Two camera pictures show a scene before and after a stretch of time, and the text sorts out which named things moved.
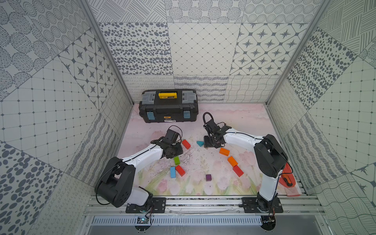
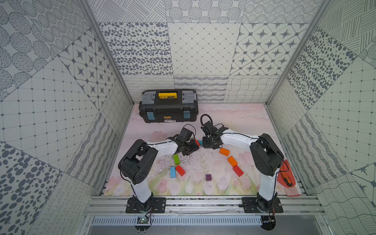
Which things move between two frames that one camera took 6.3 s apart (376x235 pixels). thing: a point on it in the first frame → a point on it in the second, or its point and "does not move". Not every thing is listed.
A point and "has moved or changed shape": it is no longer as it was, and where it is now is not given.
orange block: x=232 y=161 does not move
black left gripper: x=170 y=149 → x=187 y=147
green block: x=177 y=160 does not move
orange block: x=224 y=152 does not move
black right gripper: x=206 y=143 does not move
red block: x=185 y=143 has moved or changed shape
